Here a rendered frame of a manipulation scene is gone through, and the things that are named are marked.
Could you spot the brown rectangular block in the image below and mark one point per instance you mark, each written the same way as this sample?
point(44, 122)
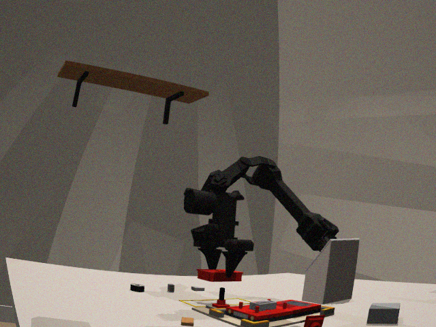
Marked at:
point(187, 321)

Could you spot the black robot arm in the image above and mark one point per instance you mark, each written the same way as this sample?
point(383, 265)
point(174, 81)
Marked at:
point(213, 198)

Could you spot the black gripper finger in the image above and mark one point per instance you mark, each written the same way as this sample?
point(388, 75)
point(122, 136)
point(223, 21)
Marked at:
point(212, 257)
point(232, 259)

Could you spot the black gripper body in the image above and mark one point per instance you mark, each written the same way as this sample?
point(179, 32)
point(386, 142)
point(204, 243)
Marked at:
point(230, 243)

